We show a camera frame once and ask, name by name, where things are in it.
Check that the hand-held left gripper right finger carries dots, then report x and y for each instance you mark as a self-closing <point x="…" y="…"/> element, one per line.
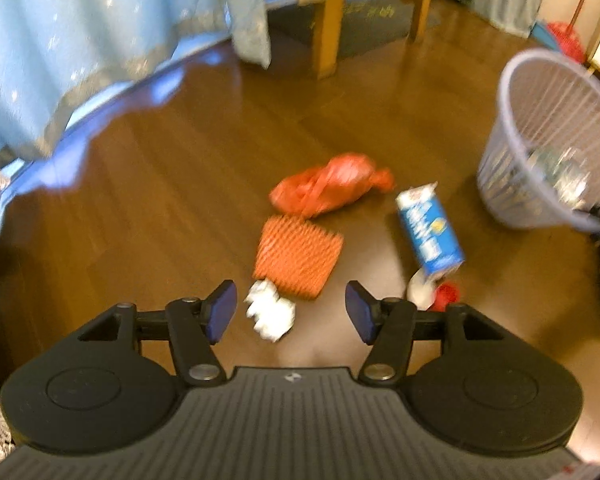
<point x="357" y="312"/>

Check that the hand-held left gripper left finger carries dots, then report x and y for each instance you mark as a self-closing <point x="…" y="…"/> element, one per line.
<point x="221" y="310"/>

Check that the white tissue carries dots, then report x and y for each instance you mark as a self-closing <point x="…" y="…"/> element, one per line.
<point x="270" y="312"/>

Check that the clear plastic bottle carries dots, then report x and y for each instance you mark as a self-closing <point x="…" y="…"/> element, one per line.
<point x="560" y="175"/>

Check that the orange foam fruit net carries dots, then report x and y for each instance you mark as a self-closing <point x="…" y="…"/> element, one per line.
<point x="295" y="255"/>

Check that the lavender plastic mesh wastebasket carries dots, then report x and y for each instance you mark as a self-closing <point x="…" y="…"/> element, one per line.
<point x="510" y="175"/>

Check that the blue and white milk carton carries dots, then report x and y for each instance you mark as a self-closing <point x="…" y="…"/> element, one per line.
<point x="430" y="230"/>

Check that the small white plastic lid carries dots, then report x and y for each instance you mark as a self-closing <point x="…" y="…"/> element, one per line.
<point x="420" y="292"/>

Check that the red bottle cap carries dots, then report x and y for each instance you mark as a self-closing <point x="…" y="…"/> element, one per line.
<point x="447" y="296"/>

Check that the red plastic bag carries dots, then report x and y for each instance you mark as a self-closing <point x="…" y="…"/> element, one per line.
<point x="330" y="185"/>

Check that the red broom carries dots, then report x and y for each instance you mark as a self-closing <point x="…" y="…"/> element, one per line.
<point x="565" y="37"/>

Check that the blue plastic dustpan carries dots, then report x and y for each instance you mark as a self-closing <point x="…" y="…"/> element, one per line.
<point x="547" y="37"/>

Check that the wooden chair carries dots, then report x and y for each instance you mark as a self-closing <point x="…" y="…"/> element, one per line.
<point x="327" y="35"/>

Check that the dark grey floor mat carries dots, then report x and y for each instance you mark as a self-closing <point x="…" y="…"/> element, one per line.
<point x="370" y="22"/>

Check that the blue star-print curtain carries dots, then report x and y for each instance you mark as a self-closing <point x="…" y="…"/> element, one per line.
<point x="80" y="35"/>

